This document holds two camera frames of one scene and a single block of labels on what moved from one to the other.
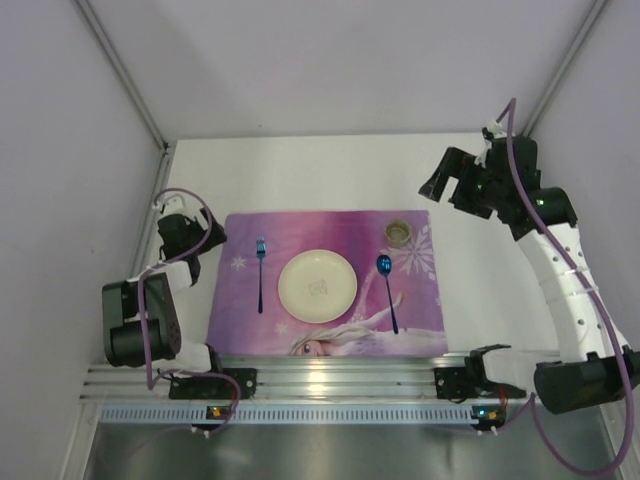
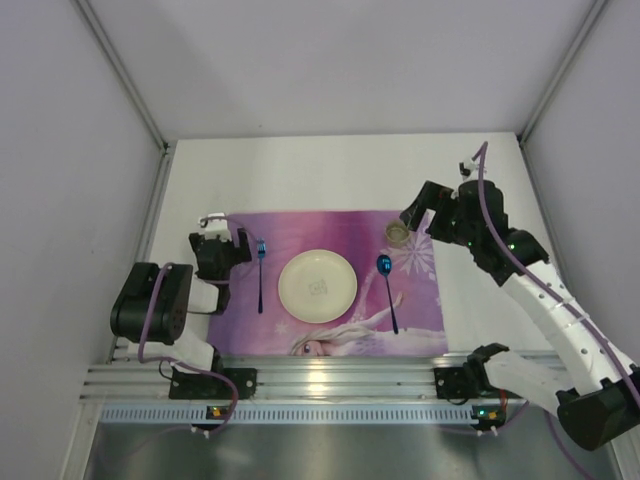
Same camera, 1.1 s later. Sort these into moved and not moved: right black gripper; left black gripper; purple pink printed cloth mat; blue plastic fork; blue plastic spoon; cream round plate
Moved: left black gripper; right black gripper
Not moved: purple pink printed cloth mat; cream round plate; blue plastic fork; blue plastic spoon
